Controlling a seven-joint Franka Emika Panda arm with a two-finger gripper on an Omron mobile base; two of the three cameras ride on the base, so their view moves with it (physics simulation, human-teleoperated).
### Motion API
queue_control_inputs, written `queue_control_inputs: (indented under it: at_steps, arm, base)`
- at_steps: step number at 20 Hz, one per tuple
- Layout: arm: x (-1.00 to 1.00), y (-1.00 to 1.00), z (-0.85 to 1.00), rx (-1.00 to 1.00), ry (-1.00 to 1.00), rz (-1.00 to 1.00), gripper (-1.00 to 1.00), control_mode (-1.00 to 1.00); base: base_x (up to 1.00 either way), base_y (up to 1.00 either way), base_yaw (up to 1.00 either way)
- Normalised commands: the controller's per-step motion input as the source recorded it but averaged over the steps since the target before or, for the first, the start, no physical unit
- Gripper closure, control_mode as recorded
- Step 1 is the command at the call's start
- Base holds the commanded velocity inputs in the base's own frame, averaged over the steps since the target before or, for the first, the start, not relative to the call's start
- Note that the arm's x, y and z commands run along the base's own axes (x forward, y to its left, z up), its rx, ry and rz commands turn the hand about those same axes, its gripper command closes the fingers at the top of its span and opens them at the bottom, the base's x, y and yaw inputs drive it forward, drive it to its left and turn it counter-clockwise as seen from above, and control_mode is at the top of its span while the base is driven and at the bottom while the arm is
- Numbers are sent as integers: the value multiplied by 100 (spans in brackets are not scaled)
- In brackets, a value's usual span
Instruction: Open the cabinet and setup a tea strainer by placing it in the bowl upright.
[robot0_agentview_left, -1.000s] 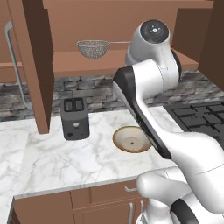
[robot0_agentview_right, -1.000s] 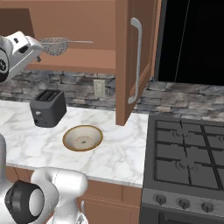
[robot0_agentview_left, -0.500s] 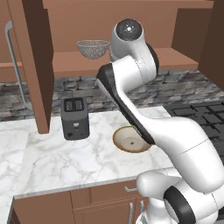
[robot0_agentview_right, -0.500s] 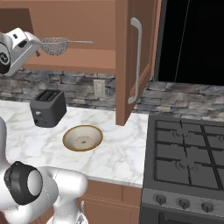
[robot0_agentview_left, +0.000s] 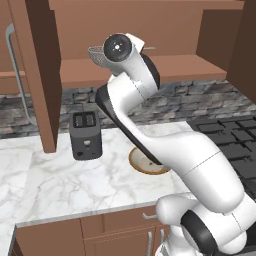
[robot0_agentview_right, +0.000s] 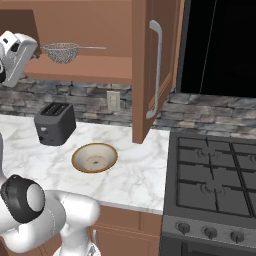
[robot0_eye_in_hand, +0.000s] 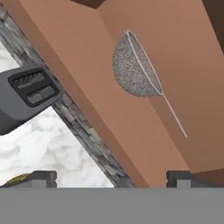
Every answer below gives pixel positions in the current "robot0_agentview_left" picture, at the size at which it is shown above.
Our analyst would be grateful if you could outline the grey cupboard door handle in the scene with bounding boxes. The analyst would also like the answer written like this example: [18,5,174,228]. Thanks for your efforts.
[147,230,154,256]
[159,228,166,252]

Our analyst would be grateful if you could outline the dark grey toaster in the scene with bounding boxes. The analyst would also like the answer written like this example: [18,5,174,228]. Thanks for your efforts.
[68,110,103,161]

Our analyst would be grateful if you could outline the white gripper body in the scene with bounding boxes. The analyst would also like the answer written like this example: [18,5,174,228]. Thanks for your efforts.
[132,33,147,52]

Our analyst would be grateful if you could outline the white bowl with golden rim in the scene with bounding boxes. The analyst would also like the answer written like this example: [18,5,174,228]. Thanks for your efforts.
[128,146,172,176]

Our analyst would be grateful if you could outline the black hob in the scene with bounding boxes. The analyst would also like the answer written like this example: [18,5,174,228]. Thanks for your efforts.
[185,114,256,202]

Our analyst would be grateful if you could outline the grey cabinet door handle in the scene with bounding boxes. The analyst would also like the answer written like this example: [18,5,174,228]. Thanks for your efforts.
[5,23,36,126]

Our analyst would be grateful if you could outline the grey drawer handle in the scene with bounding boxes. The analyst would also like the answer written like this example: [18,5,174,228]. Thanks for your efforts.
[142,212,159,221]

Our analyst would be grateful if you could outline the brown drawer front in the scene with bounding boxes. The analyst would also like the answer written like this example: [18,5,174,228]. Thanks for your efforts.
[101,204,162,234]

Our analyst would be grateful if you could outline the wide brown base cupboard door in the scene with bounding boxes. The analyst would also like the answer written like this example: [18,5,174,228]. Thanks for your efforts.
[14,218,86,256]

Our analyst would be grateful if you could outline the brown wall cabinet with shelf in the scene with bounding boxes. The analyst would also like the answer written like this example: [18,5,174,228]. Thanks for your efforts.
[48,0,246,90]

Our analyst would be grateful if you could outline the brown cabinet door with handle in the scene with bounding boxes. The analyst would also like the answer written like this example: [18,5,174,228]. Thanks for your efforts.
[8,0,63,154]

